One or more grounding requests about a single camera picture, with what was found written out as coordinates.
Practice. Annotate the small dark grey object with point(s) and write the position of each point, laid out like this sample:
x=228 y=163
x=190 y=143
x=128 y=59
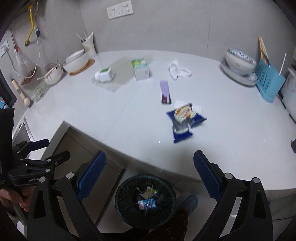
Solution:
x=293 y=146

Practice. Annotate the white bowl black rim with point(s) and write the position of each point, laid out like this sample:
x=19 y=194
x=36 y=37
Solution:
x=75 y=56

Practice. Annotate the blue utensil holder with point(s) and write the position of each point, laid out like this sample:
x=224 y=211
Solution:
x=269 y=85

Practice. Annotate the white plate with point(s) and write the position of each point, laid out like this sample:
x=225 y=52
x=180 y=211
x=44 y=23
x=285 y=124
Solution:
x=242 y=83

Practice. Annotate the yellow white wrapper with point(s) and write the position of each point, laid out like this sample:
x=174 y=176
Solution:
x=150 y=191

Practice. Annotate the clear glass dish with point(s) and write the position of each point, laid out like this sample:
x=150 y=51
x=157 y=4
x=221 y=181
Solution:
x=40 y=91

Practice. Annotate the clear bag brown contents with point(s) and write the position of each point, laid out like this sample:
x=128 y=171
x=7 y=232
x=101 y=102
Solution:
x=25 y=74

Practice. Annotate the blue snack wrapper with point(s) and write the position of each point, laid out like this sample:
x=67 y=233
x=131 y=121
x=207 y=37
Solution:
x=185 y=118

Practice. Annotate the bundle of wooden chopsticks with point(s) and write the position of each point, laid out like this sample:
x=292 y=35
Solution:
x=263 y=51

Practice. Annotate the tall white cup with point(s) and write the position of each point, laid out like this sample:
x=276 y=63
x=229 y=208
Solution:
x=90 y=46

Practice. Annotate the white green bottle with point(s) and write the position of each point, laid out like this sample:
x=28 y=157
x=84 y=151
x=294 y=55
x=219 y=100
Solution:
x=105 y=74

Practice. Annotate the grey slipper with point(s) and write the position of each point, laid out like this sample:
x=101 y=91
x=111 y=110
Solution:
x=190 y=202

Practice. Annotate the white bowl red print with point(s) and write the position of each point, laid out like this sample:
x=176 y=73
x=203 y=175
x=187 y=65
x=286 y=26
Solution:
x=239 y=66

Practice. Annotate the black mesh trash basket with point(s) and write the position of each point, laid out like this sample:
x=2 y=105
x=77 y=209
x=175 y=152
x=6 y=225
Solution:
x=126 y=199

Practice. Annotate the white floral rice cooker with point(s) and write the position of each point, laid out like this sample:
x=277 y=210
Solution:
x=290 y=92

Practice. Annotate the white tissue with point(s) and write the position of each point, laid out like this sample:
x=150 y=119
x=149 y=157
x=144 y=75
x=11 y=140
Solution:
x=175 y=69

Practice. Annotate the blue wall hook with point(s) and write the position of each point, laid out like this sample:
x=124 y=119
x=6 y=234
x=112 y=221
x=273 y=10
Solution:
x=38 y=33

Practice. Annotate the green white box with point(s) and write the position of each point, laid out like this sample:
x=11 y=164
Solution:
x=141 y=71

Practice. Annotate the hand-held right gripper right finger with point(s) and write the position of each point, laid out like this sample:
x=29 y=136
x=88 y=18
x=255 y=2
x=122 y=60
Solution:
x=207 y=176

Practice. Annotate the white blue milk carton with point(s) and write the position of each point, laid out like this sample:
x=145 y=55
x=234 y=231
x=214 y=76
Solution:
x=149 y=204

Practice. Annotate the blue floral bowl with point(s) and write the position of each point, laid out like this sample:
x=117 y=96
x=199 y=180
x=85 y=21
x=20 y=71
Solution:
x=239 y=55

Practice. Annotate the large white bowl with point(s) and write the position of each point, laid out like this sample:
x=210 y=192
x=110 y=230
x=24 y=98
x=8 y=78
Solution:
x=76 y=64

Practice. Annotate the bubble wrap sheet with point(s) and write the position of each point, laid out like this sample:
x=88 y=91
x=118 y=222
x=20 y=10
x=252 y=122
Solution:
x=121 y=71

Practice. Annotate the purple sachet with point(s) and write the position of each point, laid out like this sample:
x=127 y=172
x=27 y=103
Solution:
x=165 y=91

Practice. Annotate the round wooden coaster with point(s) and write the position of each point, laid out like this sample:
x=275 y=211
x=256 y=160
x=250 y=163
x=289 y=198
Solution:
x=86 y=65

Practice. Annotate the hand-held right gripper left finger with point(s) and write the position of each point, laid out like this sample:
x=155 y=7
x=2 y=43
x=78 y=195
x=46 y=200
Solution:
x=91 y=176

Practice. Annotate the person's left hand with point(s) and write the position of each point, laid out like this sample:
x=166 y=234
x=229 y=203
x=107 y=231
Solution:
x=25 y=197

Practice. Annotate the white plastic stick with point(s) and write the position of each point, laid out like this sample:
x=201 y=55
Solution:
x=84 y=34
x=80 y=37

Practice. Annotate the blue striped plate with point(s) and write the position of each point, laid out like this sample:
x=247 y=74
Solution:
x=251 y=77

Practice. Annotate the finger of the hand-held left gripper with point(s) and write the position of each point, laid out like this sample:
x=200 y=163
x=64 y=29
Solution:
x=38 y=144
x=60 y=156

